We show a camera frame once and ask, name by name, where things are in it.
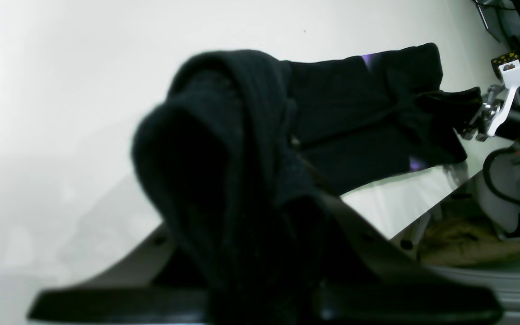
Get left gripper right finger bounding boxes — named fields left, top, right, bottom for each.
left=312, top=192, right=504, bottom=323

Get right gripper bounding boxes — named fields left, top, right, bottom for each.
left=416, top=84, right=520, bottom=142

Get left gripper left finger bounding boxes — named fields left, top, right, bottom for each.
left=28, top=224, right=211, bottom=323

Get black graphic T-shirt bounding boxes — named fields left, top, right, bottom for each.
left=131, top=43, right=467, bottom=325

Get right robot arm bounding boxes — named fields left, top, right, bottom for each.
left=416, top=84, right=520, bottom=207

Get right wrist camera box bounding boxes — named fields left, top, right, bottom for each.
left=498, top=60, right=520, bottom=89

